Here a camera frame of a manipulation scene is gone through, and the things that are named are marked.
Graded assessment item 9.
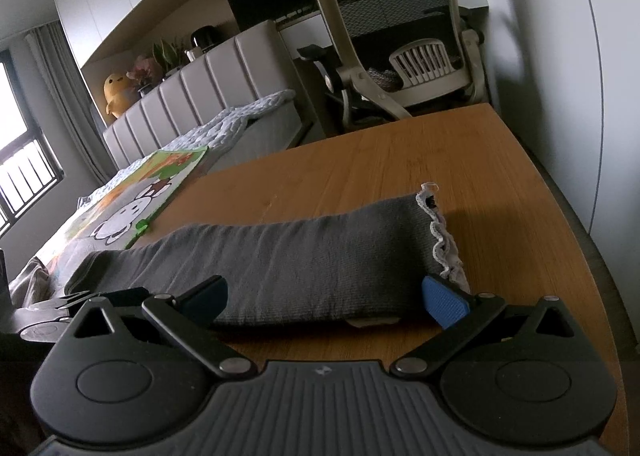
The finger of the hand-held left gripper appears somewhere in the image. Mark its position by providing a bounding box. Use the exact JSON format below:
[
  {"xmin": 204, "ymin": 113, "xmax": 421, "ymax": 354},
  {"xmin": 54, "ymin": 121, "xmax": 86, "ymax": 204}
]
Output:
[{"xmin": 17, "ymin": 287, "xmax": 151, "ymax": 323}]

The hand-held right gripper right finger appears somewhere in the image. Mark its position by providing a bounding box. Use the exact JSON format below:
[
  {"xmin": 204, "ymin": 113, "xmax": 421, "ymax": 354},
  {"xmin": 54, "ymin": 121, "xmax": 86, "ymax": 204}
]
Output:
[{"xmin": 390, "ymin": 275, "xmax": 576, "ymax": 380}]

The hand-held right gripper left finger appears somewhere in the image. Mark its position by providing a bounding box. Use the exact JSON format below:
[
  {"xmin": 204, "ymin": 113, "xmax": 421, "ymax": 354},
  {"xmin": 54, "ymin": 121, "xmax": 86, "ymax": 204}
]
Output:
[{"xmin": 72, "ymin": 275, "xmax": 256, "ymax": 380}]

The dark grey garment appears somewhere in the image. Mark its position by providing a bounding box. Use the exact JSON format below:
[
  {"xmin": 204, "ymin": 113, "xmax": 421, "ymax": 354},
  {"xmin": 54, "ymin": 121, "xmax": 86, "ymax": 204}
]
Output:
[{"xmin": 64, "ymin": 182, "xmax": 471, "ymax": 327}]

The printed cartoon blanket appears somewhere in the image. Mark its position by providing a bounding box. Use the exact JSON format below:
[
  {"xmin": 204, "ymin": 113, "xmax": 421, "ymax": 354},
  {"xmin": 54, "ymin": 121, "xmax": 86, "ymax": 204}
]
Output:
[{"xmin": 30, "ymin": 146, "xmax": 210, "ymax": 281}]

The window with railing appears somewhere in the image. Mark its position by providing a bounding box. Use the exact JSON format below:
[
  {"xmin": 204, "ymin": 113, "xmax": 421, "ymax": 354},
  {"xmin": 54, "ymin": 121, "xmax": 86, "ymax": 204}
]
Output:
[{"xmin": 0, "ymin": 50, "xmax": 65, "ymax": 237}]

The yellow plush toy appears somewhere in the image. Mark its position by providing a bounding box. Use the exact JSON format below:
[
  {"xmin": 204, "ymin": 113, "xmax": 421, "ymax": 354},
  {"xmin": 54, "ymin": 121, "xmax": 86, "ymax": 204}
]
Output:
[{"xmin": 103, "ymin": 72, "xmax": 137, "ymax": 117}]

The grey curtain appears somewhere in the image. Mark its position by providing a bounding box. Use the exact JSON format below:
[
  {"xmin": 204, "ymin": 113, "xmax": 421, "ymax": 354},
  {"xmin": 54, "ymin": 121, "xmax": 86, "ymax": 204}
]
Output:
[{"xmin": 25, "ymin": 20, "xmax": 118, "ymax": 187}]

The pink flower bouquet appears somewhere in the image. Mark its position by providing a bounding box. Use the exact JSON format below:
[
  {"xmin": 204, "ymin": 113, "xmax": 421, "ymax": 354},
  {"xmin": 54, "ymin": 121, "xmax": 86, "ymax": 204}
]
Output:
[{"xmin": 126, "ymin": 54, "xmax": 163, "ymax": 96}]

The grey upholstered bed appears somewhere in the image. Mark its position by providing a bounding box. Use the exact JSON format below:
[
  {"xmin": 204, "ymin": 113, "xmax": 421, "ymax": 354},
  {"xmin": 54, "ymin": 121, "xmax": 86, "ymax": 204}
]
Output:
[{"xmin": 102, "ymin": 20, "xmax": 316, "ymax": 177}]

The green potted plant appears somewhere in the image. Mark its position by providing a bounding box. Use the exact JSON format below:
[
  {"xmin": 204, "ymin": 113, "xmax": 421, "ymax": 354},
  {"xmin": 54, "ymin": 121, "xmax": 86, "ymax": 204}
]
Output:
[{"xmin": 152, "ymin": 36, "xmax": 188, "ymax": 79}]

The beige mesh office chair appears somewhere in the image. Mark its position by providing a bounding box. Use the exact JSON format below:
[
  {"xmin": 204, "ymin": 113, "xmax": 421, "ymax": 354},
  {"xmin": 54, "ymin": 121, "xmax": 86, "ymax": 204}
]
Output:
[{"xmin": 297, "ymin": 0, "xmax": 493, "ymax": 134}]

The black kettle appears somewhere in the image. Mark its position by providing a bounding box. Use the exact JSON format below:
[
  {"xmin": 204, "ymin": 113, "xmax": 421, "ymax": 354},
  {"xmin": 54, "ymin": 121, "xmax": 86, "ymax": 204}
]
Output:
[{"xmin": 191, "ymin": 26, "xmax": 219, "ymax": 51}]

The white desk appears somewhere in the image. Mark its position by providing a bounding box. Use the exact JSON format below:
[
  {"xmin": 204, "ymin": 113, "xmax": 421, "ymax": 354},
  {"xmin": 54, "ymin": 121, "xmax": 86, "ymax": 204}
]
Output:
[{"xmin": 275, "ymin": 0, "xmax": 488, "ymax": 52}]

